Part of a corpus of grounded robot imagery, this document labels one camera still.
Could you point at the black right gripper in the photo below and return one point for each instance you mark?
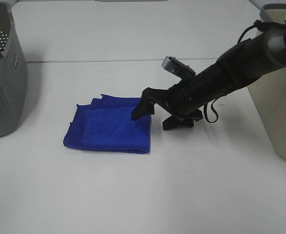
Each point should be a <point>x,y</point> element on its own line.
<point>183,99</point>

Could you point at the blue towel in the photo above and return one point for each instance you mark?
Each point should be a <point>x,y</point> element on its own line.
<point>105,124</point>

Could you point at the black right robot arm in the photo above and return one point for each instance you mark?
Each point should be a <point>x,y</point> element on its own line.
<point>237,68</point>

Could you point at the beige plastic basket grey rim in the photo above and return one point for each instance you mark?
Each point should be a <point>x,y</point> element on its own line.
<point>269,95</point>

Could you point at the grey perforated plastic basket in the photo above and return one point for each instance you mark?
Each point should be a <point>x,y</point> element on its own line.
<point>13,73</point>

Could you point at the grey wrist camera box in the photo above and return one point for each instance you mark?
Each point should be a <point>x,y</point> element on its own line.
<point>177,68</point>

